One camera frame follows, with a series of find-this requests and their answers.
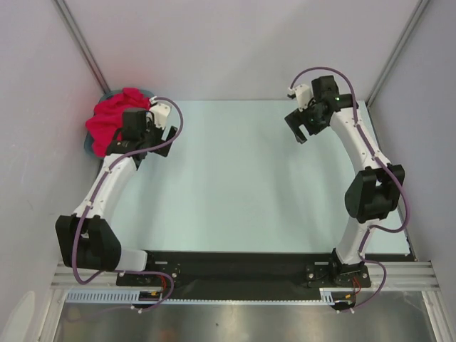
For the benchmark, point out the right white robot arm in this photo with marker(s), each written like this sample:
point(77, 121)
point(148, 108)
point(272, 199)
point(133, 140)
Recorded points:
point(375, 190)

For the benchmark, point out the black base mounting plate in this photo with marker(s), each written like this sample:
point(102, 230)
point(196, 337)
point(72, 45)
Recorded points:
point(152, 277)

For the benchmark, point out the aluminium front rail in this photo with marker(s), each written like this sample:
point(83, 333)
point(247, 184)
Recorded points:
point(394, 276)

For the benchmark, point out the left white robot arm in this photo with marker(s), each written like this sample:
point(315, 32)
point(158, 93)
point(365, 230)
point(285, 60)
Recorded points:
point(85, 237)

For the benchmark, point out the aluminium corner post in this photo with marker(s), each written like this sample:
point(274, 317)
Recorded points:
point(79, 40)
point(402, 41)

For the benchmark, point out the red t shirt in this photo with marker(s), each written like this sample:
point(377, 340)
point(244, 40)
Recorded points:
point(114, 117)

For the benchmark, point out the left aluminium corner post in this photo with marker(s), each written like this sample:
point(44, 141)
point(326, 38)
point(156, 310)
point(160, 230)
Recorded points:
point(79, 40)

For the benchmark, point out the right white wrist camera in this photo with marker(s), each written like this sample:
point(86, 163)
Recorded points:
point(302, 94)

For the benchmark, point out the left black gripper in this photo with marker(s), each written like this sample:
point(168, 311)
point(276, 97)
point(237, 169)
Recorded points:
point(170, 132)

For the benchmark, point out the right aluminium corner post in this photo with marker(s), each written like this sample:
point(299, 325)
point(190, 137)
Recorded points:
point(402, 41)

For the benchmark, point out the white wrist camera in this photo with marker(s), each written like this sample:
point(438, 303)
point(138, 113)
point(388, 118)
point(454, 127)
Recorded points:
point(160, 112)
point(302, 94)

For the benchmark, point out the slotted cable duct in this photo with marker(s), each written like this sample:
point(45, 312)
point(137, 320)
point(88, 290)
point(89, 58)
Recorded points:
point(148, 297)

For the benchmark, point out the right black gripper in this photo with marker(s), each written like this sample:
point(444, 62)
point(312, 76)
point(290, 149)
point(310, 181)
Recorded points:
point(299, 121)

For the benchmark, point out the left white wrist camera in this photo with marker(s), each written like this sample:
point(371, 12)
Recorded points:
point(160, 112)

